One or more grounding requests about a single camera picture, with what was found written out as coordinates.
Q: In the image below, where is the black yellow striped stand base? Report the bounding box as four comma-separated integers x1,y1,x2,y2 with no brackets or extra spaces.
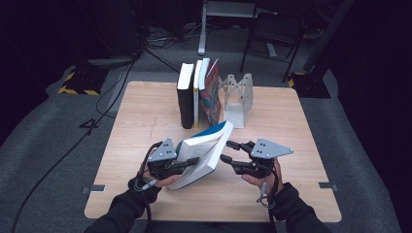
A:
57,66,110,96

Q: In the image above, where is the hand-held gripper cable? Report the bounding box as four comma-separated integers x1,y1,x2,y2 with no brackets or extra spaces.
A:
134,141,164,233
256,163,281,233

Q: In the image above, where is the expandable metal book rack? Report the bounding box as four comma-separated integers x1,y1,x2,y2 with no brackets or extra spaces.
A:
217,73,255,129

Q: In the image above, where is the red illustrated book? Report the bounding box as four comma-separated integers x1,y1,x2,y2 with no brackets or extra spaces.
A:
197,57,224,128

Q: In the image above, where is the grey desk with metal leg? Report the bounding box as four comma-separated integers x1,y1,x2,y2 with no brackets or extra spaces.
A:
197,0,280,56

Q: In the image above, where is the person's left hand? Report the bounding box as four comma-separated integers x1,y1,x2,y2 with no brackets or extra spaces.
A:
138,154,182,188

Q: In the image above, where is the black chair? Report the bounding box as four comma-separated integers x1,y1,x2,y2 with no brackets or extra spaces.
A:
239,12,307,83

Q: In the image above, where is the left hand-held gripper cable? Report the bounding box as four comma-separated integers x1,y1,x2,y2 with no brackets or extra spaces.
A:
134,141,164,233

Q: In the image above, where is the right hand-held gripper cable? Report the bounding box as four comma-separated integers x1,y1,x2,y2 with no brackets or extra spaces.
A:
256,163,281,233

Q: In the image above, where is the blue book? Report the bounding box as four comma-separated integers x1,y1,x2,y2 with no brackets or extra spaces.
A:
166,119,235,191

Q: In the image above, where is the thick black book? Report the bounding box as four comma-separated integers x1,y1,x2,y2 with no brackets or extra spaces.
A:
176,62,197,130

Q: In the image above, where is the long black floor cable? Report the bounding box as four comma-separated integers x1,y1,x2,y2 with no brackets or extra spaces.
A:
11,48,144,233

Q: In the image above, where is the black slanted pole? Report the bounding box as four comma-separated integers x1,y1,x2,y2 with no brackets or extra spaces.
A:
302,0,356,74

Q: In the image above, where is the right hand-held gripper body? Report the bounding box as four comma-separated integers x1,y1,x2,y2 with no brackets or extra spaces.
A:
232,137,294,180

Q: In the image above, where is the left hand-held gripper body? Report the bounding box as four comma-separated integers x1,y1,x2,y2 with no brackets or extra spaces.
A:
146,137,183,181

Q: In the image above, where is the person's right hand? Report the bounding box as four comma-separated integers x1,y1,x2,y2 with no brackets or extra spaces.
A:
240,158,286,195

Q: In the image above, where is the bundle of floor cables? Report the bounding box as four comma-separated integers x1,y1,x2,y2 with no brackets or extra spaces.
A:
142,22,203,50

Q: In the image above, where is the yellow book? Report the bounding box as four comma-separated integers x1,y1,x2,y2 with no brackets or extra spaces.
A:
192,59,204,129

